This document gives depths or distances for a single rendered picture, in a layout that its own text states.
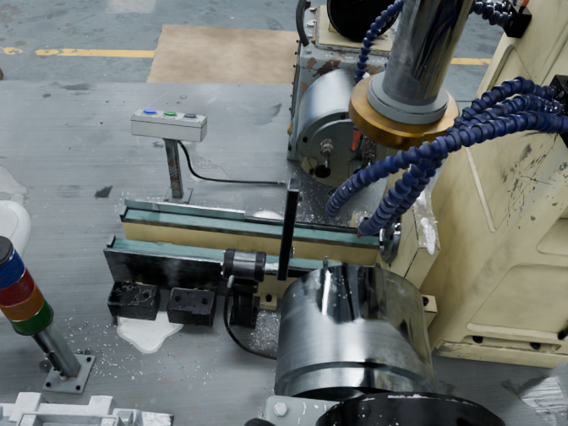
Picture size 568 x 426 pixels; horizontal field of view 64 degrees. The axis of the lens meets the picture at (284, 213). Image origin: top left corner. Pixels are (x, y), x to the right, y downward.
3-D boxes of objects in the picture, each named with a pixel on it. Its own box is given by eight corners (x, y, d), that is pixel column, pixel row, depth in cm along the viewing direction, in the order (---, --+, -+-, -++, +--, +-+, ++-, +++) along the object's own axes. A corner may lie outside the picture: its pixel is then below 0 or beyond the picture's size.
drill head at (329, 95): (377, 120, 142) (398, 44, 123) (386, 204, 117) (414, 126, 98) (297, 111, 141) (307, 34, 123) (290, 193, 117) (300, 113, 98)
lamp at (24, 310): (50, 290, 75) (41, 275, 72) (34, 323, 71) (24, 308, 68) (13, 286, 75) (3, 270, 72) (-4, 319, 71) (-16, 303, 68)
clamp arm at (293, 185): (290, 270, 91) (304, 178, 72) (289, 281, 89) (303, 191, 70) (273, 267, 91) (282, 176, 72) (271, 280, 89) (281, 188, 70)
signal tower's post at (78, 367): (95, 357, 96) (30, 232, 65) (82, 395, 91) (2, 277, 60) (58, 352, 96) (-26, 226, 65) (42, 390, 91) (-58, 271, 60)
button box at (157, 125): (207, 134, 116) (207, 114, 114) (201, 143, 110) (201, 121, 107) (140, 128, 116) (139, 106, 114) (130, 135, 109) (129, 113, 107)
